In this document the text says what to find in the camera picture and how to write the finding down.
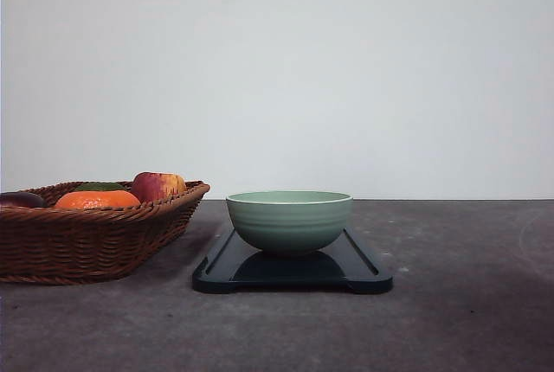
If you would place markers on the light green bowl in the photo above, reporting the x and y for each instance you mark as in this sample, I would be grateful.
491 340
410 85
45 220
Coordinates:
289 221

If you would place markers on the brown wicker basket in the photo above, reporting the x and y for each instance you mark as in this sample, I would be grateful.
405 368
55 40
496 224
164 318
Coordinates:
92 233

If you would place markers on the dark blue rectangular tray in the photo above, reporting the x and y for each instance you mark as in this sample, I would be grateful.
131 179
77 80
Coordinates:
236 263

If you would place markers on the red yellow apple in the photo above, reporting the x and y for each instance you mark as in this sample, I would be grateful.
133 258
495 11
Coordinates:
149 185

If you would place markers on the green avocado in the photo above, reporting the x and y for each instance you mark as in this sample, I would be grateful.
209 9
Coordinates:
100 186

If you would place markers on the orange tangerine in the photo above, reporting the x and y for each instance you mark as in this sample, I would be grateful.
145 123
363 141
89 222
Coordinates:
98 199

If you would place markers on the dark purple fruit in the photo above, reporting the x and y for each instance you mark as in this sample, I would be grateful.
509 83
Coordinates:
21 199

